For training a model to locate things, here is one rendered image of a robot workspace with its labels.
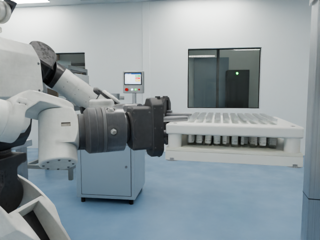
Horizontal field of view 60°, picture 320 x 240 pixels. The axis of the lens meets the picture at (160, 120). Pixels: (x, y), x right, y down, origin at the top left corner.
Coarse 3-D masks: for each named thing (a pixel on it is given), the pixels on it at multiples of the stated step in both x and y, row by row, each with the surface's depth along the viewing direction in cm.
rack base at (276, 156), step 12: (204, 144) 57; (276, 144) 57; (168, 156) 53; (180, 156) 53; (192, 156) 52; (204, 156) 52; (216, 156) 51; (228, 156) 51; (240, 156) 50; (252, 156) 50; (264, 156) 50; (276, 156) 49; (288, 156) 49; (300, 156) 48
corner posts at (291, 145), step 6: (168, 138) 54; (174, 138) 53; (180, 138) 54; (288, 138) 49; (294, 138) 48; (168, 144) 54; (174, 144) 53; (180, 144) 54; (288, 144) 49; (294, 144) 49; (288, 150) 49; (294, 150) 49
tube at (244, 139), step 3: (243, 120) 53; (246, 120) 53; (243, 123) 53; (246, 123) 53; (243, 138) 54; (246, 138) 54; (243, 141) 54; (246, 141) 54; (243, 144) 54; (246, 144) 54; (243, 147) 54; (246, 147) 54
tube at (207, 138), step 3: (207, 117) 56; (207, 120) 55; (210, 120) 55; (207, 135) 55; (210, 135) 55; (207, 138) 55; (210, 138) 55; (207, 141) 55; (210, 141) 55; (207, 144) 55; (210, 144) 55
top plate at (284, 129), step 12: (204, 120) 59; (168, 132) 53; (180, 132) 52; (192, 132) 52; (204, 132) 51; (216, 132) 51; (228, 132) 51; (240, 132) 50; (252, 132) 50; (264, 132) 49; (276, 132) 49; (288, 132) 48; (300, 132) 48
